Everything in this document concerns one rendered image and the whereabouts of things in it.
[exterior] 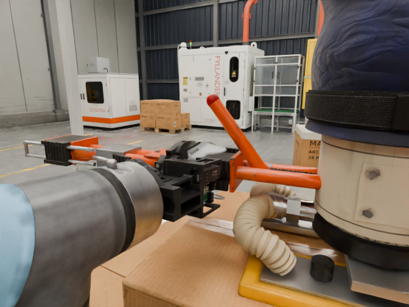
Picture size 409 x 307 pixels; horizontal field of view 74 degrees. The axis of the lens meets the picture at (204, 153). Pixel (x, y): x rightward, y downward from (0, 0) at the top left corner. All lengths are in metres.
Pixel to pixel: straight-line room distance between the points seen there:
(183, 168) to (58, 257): 0.19
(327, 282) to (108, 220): 0.29
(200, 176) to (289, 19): 11.22
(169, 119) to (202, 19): 6.20
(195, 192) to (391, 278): 0.25
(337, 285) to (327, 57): 0.29
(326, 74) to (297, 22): 11.02
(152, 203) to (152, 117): 7.79
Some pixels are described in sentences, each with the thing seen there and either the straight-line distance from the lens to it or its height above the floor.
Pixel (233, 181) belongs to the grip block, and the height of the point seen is 1.18.
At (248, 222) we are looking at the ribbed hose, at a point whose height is 1.14.
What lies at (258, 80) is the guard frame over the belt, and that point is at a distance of 8.06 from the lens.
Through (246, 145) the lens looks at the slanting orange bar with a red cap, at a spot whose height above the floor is 1.23.
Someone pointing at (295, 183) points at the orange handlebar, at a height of 1.19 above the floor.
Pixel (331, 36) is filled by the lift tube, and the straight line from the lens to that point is 0.39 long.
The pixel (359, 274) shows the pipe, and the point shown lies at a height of 1.11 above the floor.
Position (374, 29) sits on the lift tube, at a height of 1.39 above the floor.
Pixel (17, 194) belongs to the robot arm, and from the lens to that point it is 0.23.
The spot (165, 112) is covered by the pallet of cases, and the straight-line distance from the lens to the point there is 7.79.
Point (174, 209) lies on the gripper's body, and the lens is 0.30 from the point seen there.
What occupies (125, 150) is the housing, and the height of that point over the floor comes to 1.21.
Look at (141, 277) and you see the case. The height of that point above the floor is 1.06.
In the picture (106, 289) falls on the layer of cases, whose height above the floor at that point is 0.54.
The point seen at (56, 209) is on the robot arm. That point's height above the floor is 1.24.
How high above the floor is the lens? 1.33
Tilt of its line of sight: 14 degrees down
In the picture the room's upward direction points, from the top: straight up
